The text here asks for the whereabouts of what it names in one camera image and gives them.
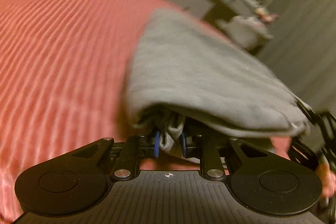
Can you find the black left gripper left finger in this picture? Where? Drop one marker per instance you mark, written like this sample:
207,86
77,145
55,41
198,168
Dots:
126,156

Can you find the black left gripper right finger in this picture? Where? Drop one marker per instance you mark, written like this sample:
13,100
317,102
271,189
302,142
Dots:
205,149

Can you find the grey sweatpants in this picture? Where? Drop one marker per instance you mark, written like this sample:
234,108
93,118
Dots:
181,71

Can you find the right hand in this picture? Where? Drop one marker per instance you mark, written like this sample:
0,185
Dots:
327,178

